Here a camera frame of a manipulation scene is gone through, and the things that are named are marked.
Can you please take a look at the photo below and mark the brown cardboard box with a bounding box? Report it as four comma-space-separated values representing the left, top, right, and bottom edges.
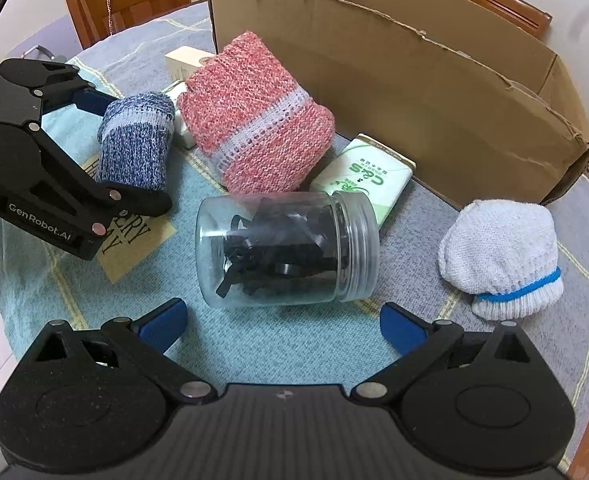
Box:
206, 0, 589, 211

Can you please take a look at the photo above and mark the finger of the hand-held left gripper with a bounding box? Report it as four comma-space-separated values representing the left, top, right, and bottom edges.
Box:
0, 58, 120, 122
28, 125, 174, 239

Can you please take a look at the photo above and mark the green tissue pack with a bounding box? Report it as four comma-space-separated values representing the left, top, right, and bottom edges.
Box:
162, 80, 198, 149
309, 132, 417, 229

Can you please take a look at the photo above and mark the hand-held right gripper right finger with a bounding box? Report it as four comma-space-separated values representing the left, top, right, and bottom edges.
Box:
349, 301, 546, 402

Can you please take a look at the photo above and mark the small cream carton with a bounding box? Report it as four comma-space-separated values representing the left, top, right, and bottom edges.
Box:
164, 46, 216, 81

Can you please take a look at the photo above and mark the beige printed card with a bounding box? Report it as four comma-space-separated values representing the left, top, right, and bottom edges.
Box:
83, 157, 176, 284

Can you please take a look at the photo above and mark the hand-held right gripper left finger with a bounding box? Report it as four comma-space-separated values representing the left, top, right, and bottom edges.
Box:
28, 297, 218, 402

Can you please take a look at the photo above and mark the clear jar of black clips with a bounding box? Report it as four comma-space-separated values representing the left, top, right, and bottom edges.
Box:
196, 191, 381, 307

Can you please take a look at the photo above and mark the white sock with blue stripe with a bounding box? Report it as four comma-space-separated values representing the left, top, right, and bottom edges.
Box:
438, 200, 566, 322

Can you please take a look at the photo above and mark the pink knitted sock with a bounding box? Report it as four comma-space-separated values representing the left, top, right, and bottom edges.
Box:
177, 31, 337, 196

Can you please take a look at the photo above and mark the blue knitted sock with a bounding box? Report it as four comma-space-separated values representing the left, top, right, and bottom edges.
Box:
97, 91, 177, 192

